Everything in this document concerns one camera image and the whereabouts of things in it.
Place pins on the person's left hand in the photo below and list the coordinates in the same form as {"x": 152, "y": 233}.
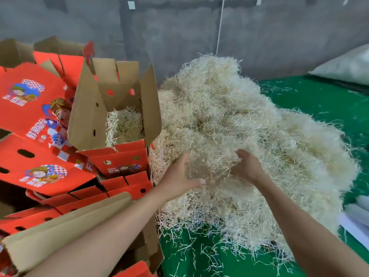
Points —
{"x": 176, "y": 181}

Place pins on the person's right hand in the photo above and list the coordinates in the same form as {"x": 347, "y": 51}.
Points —
{"x": 249, "y": 169}

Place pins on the pile of wood wool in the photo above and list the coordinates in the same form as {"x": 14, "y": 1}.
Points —
{"x": 259, "y": 124}

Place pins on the small straw filler clump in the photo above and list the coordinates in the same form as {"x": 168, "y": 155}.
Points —
{"x": 124, "y": 127}

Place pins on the person's right forearm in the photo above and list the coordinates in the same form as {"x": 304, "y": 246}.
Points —
{"x": 311, "y": 233}

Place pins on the person's left forearm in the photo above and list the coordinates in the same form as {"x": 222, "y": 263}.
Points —
{"x": 98, "y": 245}

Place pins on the white plastic bag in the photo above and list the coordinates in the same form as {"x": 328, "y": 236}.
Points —
{"x": 356, "y": 219}

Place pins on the white sack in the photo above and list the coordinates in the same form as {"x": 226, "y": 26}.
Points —
{"x": 346, "y": 66}

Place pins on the white pole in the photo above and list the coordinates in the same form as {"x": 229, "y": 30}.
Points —
{"x": 219, "y": 26}

